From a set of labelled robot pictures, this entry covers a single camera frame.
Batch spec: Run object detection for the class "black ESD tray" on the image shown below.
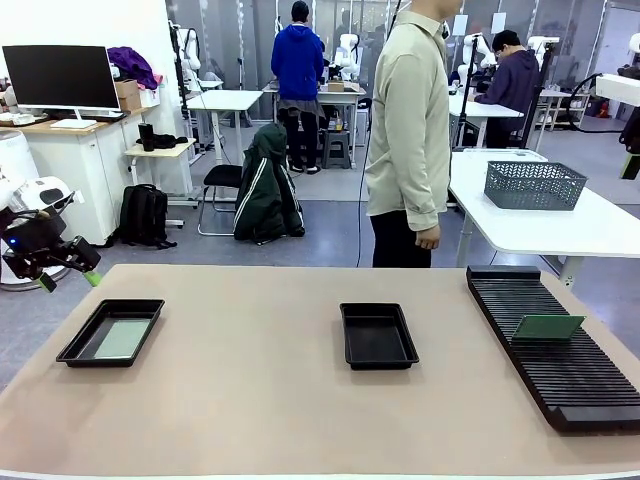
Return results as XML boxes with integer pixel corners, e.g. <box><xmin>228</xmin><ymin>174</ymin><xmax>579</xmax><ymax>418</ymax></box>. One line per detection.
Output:
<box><xmin>339</xmin><ymin>302</ymin><xmax>420</xmax><ymax>371</ymax></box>
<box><xmin>55</xmin><ymin>298</ymin><xmax>166</xmax><ymax>369</ymax></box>

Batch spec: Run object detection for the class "person in beige shirt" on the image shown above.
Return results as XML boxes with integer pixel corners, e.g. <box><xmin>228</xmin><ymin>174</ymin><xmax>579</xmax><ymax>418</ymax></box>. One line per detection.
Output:
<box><xmin>364</xmin><ymin>0</ymin><xmax>466</xmax><ymax>269</ymax></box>

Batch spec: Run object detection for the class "brown cardboard box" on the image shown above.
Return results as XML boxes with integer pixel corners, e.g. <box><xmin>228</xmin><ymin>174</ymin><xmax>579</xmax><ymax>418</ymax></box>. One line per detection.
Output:
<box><xmin>113</xmin><ymin>78</ymin><xmax>143</xmax><ymax>113</ymax></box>

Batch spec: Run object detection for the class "light grey door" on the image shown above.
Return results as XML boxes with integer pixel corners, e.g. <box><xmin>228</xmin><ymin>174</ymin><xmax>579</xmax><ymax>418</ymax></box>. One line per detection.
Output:
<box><xmin>592</xmin><ymin>0</ymin><xmax>640</xmax><ymax>76</ymax></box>

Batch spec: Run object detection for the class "grey background workbench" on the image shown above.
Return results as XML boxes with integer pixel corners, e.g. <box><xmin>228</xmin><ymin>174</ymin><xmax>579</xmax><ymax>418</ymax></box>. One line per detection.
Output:
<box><xmin>262</xmin><ymin>79</ymin><xmax>369</xmax><ymax>164</ymax></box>

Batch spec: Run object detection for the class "white rounded table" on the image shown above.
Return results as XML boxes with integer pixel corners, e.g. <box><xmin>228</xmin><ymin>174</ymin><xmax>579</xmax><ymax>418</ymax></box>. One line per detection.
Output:
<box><xmin>448</xmin><ymin>149</ymin><xmax>640</xmax><ymax>289</ymax></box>

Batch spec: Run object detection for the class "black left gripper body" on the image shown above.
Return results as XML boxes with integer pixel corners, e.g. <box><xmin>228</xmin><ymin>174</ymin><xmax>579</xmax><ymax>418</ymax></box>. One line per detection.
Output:
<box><xmin>2</xmin><ymin>214</ymin><xmax>67</xmax><ymax>279</ymax></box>

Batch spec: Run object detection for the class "black computer monitor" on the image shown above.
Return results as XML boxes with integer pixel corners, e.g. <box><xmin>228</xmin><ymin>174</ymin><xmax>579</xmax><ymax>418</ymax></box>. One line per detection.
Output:
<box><xmin>2</xmin><ymin>44</ymin><xmax>124</xmax><ymax>130</ymax></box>

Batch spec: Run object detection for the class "person right hand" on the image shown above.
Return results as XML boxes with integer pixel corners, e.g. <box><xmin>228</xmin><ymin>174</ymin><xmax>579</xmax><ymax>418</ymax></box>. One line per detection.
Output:
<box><xmin>416</xmin><ymin>224</ymin><xmax>442</xmax><ymax>251</ymax></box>

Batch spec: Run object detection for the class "black bundled cloth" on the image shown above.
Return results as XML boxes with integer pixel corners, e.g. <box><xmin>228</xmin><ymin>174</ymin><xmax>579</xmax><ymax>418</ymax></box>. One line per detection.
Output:
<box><xmin>149</xmin><ymin>132</ymin><xmax>189</xmax><ymax>150</ymax></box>

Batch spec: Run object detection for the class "grey perforated basket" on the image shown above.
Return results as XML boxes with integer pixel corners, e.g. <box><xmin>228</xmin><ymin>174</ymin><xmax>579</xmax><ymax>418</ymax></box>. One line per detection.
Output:
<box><xmin>483</xmin><ymin>160</ymin><xmax>589</xmax><ymax>211</ymax></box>

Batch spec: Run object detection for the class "black backpack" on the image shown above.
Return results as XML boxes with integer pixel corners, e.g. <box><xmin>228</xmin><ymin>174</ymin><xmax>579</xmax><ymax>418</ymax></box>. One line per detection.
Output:
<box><xmin>118</xmin><ymin>183</ymin><xmax>179</xmax><ymax>250</ymax></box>

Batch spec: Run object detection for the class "white long background table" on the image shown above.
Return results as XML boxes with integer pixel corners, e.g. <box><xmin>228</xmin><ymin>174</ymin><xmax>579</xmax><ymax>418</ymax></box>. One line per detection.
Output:
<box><xmin>448</xmin><ymin>92</ymin><xmax>525</xmax><ymax>151</ymax></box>

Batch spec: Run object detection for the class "black slotted board rack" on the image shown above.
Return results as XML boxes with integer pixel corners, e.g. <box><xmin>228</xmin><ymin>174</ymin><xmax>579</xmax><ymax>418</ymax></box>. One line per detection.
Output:
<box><xmin>465</xmin><ymin>264</ymin><xmax>640</xmax><ymax>434</ymax></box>

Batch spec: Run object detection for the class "white background desk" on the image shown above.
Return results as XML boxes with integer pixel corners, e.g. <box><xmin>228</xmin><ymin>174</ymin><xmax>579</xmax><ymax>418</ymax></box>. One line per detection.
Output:
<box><xmin>186</xmin><ymin>89</ymin><xmax>265</xmax><ymax>166</ymax></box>

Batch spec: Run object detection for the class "green circuit board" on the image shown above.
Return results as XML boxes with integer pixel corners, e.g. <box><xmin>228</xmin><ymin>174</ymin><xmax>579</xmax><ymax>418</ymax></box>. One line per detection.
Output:
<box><xmin>510</xmin><ymin>314</ymin><xmax>587</xmax><ymax>342</ymax></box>
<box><xmin>93</xmin><ymin>319</ymin><xmax>152</xmax><ymax>360</ymax></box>

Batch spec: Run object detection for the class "grey plastic stool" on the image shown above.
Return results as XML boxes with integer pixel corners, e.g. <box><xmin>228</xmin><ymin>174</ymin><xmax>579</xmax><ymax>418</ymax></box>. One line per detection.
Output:
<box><xmin>321</xmin><ymin>128</ymin><xmax>353</xmax><ymax>170</ymax></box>

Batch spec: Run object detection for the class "person in blue hoodie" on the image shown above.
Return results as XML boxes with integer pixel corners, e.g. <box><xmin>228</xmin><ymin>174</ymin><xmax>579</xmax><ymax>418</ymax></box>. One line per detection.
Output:
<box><xmin>270</xmin><ymin>0</ymin><xmax>326</xmax><ymax>175</ymax></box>

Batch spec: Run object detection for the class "person right forearm beige sleeve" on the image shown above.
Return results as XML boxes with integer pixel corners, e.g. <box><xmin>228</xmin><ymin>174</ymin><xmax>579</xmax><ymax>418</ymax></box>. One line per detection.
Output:
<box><xmin>405</xmin><ymin>149</ymin><xmax>450</xmax><ymax>232</ymax></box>

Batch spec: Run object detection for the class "black office chair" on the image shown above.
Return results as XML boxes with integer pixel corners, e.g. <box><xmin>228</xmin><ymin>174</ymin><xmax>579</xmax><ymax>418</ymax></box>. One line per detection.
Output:
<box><xmin>197</xmin><ymin>163</ymin><xmax>247</xmax><ymax>237</ymax></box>

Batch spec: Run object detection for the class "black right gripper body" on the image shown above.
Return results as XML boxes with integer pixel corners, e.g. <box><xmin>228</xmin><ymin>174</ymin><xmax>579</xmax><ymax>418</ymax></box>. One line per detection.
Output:
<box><xmin>618</xmin><ymin>107</ymin><xmax>640</xmax><ymax>151</ymax></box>

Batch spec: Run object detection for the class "dark green striped jacket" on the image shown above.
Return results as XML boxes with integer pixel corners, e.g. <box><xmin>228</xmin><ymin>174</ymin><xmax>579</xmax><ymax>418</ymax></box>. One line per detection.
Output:
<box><xmin>232</xmin><ymin>123</ymin><xmax>306</xmax><ymax>246</ymax></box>

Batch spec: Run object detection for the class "small white side table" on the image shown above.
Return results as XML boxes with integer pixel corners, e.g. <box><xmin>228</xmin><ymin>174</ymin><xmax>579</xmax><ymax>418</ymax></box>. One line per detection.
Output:
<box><xmin>123</xmin><ymin>138</ymin><xmax>200</xmax><ymax>210</ymax></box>

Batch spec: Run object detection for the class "purple cloth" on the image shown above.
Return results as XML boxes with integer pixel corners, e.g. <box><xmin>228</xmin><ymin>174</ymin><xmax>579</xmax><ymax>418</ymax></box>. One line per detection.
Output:
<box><xmin>107</xmin><ymin>46</ymin><xmax>164</xmax><ymax>92</ymax></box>

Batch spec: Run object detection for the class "white computer tower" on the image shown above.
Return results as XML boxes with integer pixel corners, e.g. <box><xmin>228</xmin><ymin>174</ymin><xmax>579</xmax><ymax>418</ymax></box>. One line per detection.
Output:
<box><xmin>353</xmin><ymin>106</ymin><xmax>372</xmax><ymax>149</ymax></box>

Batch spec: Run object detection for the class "person in purple hoodie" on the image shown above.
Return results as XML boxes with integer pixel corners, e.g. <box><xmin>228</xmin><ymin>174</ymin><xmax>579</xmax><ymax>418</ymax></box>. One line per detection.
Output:
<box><xmin>473</xmin><ymin>29</ymin><xmax>542</xmax><ymax>150</ymax></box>

